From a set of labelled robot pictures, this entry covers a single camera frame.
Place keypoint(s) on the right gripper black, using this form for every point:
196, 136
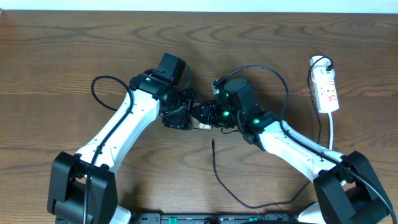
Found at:
209, 106

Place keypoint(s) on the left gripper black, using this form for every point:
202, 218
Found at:
178, 122

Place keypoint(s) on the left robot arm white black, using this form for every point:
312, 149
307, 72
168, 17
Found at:
83, 185

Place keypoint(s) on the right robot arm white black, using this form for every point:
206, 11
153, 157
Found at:
347, 187

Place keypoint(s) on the white power strip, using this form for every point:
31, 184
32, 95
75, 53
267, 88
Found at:
322, 75

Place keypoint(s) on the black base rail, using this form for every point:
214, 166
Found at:
156, 218

